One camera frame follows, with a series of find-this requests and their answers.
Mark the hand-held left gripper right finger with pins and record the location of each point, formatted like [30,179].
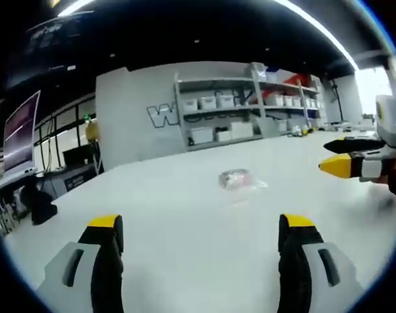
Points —
[312,267]

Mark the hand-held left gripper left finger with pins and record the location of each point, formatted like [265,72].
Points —
[83,267]

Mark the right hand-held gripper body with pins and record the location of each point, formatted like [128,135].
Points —
[391,120]

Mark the clear resealable bag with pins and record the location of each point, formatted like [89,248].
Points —
[238,182]

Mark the black chair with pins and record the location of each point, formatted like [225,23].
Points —
[39,203]

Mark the row of white storage bins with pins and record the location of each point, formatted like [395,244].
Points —
[250,101]

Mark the grey metal shelving unit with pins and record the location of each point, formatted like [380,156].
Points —
[246,107]

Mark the black box on desk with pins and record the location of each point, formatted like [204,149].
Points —
[78,156]

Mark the yellow round object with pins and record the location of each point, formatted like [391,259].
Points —
[91,130]

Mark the large display screen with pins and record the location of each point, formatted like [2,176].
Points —
[20,133]

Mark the white partition panel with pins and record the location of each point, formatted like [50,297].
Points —
[135,117]

